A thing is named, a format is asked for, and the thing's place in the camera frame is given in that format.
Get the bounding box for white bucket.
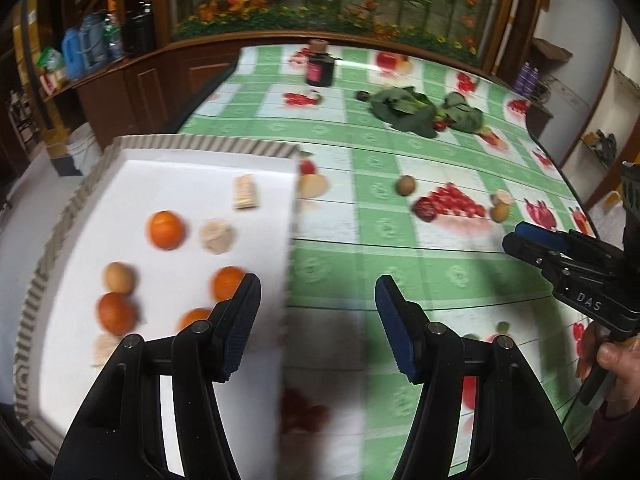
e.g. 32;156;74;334
65;122;108;176

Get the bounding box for dark jar with pink label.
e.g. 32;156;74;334
306;39;343;87

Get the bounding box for glass tank with flower backdrop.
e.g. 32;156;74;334
167;0;516;68

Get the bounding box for blue detergent jug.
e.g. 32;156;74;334
61;27;83;81

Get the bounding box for green fruit-print tablecloth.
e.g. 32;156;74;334
177;45;598;480

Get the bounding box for purple bottles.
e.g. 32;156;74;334
515;62;543;98

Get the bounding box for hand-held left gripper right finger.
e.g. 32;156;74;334
375;275;581;480

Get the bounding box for person's right forearm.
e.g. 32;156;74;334
582;400;640;480

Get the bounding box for large blue water bottle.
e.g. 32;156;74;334
80;12;108;71

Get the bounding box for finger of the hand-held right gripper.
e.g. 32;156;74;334
502;232;566;276
515;221;621;266

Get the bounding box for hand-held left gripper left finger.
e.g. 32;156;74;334
52;272;262;480

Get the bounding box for brown cardboard shelf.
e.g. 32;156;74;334
531;37;573;66

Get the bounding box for tools on wall shelf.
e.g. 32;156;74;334
582;130;618;161

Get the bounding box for person's right hand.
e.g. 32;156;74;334
575;320;640;413

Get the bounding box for orange mandarin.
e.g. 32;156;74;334
211;266;247;302
97;291;138;337
177;307;213;333
146;210;187;251

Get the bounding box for dark green leafy vegetable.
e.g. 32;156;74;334
437;92;485;135
369;86;441;138

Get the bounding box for white tray with striped rim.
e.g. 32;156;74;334
12;134;302;480

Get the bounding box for green and white packet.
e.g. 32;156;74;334
36;46;66;73

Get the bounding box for green plastic bottle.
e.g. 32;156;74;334
104;12;123;61

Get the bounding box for brown wooden cabinet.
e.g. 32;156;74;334
75;30;251;136

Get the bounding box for dark bottles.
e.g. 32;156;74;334
122;2;156;56

